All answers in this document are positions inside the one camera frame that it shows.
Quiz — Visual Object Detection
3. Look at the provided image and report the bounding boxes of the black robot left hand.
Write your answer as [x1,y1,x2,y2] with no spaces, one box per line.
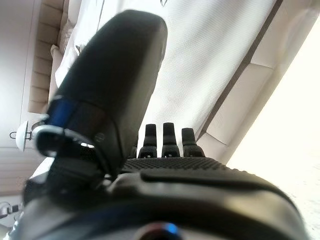
[14,9,311,240]

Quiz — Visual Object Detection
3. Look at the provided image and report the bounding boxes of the white globe table lamp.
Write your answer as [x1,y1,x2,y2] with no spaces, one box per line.
[9,119,39,152]

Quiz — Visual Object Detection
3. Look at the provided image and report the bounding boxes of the white pillows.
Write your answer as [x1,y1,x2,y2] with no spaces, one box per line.
[53,0,106,87]

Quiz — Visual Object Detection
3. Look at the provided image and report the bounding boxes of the beige bed pillow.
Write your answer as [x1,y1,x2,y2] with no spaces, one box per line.
[50,44,65,67]

